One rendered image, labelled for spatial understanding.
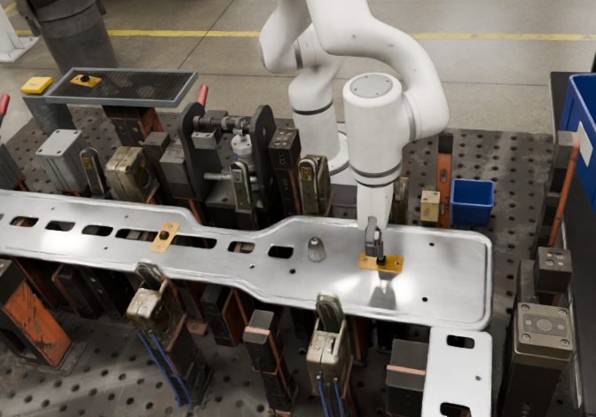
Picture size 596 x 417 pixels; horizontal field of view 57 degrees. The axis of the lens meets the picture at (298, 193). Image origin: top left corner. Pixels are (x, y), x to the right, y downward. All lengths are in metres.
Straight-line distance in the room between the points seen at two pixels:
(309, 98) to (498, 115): 1.82
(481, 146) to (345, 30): 1.05
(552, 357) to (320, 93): 0.85
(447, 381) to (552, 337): 0.17
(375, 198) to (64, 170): 0.81
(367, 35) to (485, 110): 2.36
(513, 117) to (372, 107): 2.39
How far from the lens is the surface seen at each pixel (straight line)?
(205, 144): 1.19
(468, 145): 1.80
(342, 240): 1.11
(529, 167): 1.75
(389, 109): 0.78
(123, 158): 1.34
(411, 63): 0.85
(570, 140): 1.04
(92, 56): 4.00
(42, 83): 1.60
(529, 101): 3.26
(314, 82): 1.46
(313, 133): 1.52
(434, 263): 1.07
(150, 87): 1.41
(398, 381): 0.96
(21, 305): 1.36
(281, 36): 1.32
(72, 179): 1.43
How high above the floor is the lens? 1.83
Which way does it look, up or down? 43 degrees down
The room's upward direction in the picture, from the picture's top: 11 degrees counter-clockwise
